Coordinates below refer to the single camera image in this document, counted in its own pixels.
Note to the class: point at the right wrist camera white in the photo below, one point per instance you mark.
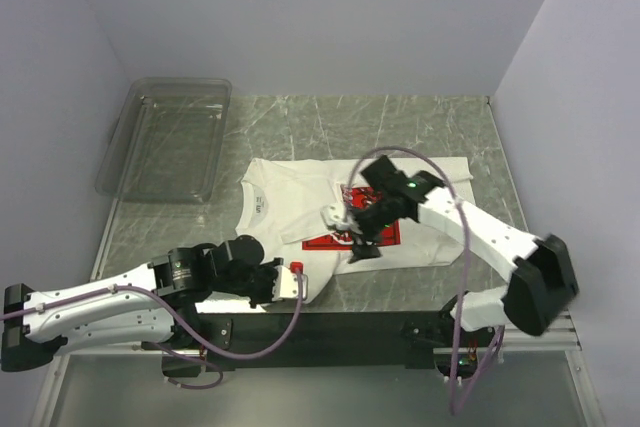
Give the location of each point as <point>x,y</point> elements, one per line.
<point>336,217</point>

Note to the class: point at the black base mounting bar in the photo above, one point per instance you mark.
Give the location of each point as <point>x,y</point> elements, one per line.
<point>319,339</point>

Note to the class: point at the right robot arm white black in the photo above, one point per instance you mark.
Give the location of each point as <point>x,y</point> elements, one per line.
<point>538,274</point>

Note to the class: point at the clear plastic bin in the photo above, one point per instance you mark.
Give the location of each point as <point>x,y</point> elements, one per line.
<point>166,144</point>

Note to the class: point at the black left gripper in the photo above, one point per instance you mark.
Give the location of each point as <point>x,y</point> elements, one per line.
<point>268,296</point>

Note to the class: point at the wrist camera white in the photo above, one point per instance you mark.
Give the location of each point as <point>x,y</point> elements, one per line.
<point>336,217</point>
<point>291,283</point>

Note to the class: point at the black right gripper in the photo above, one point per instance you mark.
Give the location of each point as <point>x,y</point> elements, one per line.
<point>362,251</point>

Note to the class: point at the aluminium frame rail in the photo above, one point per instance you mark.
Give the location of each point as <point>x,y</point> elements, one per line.
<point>283,159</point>

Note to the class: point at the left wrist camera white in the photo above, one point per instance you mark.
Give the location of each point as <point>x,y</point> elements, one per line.
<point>291,283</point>

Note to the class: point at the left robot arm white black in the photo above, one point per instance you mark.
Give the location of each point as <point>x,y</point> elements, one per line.
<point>153,303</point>

